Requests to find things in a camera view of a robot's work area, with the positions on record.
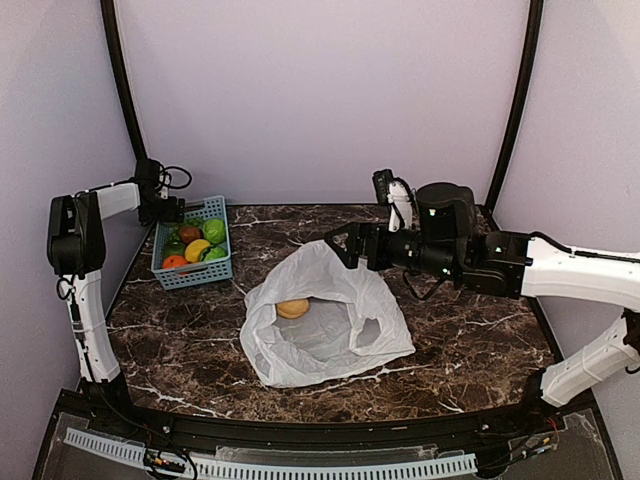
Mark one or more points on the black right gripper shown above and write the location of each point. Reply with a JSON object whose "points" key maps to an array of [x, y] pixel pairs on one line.
{"points": [[359, 232]]}

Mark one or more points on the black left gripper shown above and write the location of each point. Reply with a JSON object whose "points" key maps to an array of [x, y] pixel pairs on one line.
{"points": [[174, 213]]}

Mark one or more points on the green grape bunch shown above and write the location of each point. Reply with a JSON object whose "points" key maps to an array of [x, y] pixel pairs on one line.
{"points": [[173, 229]]}

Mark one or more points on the brown potato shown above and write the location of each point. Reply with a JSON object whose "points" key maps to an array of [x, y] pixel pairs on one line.
{"points": [[188, 234]]}

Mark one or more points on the white plastic bag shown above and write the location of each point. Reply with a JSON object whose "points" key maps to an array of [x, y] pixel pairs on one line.
{"points": [[354, 322]]}

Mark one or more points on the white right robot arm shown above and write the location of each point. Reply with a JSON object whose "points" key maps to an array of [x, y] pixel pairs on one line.
{"points": [[433, 230]]}

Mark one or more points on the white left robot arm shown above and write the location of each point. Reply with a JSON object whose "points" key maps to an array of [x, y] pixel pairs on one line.
{"points": [[76, 250]]}

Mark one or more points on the green round fruit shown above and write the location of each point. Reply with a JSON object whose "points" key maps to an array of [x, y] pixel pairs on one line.
{"points": [[214, 231]]}

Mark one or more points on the orange fruit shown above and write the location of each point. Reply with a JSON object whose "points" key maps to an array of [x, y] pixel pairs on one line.
{"points": [[174, 261]]}

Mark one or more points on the green fruit with dark patch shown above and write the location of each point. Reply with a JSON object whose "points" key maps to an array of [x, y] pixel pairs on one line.
{"points": [[212, 253]]}

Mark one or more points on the yellow lemon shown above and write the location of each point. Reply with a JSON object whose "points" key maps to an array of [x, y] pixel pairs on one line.
{"points": [[194, 250]]}

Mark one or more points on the light blue plastic basket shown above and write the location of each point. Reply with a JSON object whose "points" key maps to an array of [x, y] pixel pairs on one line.
{"points": [[201, 272]]}

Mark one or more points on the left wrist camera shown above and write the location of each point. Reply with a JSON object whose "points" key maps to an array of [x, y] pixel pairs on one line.
{"points": [[153, 178]]}

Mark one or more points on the grey slotted cable duct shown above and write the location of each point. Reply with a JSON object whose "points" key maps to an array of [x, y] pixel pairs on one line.
{"points": [[245, 463]]}

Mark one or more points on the black front rail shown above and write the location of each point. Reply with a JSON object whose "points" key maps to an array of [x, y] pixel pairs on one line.
{"points": [[483, 430]]}

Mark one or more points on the black right corner post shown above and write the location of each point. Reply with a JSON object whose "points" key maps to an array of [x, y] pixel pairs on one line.
{"points": [[521, 89]]}

